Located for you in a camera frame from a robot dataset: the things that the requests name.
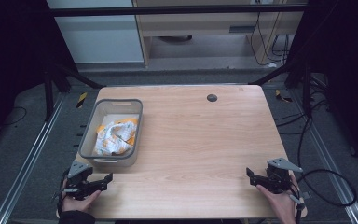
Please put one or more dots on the black horizontal frame bar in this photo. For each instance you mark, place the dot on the black horizontal frame bar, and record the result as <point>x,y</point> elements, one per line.
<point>167,10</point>

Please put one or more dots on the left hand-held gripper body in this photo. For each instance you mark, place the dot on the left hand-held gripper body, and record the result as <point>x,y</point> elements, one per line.
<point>78,182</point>

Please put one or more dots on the person's right hand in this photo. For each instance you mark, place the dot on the person's right hand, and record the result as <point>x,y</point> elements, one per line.
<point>281,205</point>

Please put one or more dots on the person's left hand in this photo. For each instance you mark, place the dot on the person's left hand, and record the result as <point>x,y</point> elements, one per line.
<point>81,203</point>

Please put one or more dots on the white cabinet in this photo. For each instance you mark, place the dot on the white cabinet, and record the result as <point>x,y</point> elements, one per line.
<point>99,37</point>

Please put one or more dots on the light wooden background desk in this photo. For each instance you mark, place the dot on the light wooden background desk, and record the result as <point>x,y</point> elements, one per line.
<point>199,23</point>

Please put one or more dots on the black metal stand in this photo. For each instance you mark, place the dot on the black metal stand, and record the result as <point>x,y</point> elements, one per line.
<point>48,93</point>
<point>306,90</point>

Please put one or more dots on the aluminium floor rail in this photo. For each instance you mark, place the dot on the aluminium floor rail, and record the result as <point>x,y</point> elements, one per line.
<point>329,158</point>
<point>28,158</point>

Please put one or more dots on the yellow black tape strip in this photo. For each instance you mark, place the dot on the yellow black tape strip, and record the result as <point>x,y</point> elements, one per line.
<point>81,100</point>
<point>282,96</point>

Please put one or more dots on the grey plastic basket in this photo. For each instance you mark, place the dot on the grey plastic basket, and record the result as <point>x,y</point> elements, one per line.
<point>88,137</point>

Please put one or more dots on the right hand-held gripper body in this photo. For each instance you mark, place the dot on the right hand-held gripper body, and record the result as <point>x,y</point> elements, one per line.
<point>279,177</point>

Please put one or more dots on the white orange patterned cloth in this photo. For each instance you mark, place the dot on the white orange patterned cloth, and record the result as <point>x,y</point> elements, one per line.
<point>115,138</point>

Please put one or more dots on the dark curtain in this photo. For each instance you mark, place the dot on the dark curtain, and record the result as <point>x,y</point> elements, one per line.
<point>348,68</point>
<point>12,56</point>

